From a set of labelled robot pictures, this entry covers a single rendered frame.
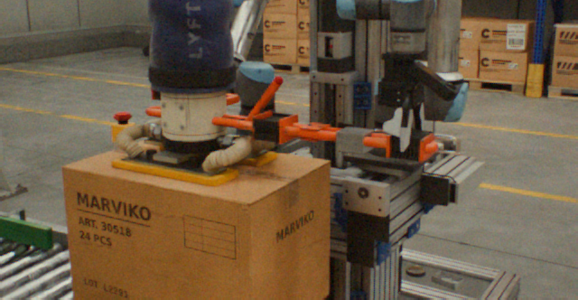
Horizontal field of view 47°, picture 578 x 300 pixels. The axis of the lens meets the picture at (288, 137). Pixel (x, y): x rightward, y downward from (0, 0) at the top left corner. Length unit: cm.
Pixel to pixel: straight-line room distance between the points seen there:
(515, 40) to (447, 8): 682
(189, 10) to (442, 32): 70
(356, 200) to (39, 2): 1113
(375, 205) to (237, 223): 51
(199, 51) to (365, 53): 70
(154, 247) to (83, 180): 27
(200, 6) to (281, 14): 842
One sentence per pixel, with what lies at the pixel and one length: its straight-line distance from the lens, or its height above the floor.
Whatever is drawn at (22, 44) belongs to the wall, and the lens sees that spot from 1236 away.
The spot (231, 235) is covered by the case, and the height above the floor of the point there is 99.
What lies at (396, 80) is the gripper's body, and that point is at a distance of 148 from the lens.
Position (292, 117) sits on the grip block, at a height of 123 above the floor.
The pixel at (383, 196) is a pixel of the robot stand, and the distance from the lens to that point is 188.
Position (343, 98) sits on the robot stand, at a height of 117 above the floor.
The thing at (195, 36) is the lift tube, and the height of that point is 142.
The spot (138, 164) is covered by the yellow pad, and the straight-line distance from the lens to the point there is 177.
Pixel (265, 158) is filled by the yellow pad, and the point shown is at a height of 109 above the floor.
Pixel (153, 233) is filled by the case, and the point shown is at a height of 95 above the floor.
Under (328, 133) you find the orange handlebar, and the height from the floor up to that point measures 121.
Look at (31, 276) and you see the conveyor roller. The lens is 258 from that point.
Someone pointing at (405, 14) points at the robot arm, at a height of 149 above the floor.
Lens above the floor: 159
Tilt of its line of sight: 15 degrees down
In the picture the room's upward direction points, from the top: 1 degrees counter-clockwise
